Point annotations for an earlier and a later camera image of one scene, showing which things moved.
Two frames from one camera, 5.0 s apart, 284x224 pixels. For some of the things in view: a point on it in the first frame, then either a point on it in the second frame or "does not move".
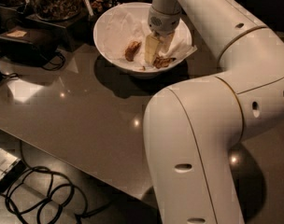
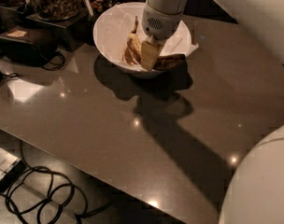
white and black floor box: x=7 y=169 does not move
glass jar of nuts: x=57 y=3 does not move
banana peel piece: x=162 y=62 to x=133 y=54
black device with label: x=25 y=46 does not move
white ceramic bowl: x=120 y=35 does not move
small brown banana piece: x=131 y=50 to x=169 y=62
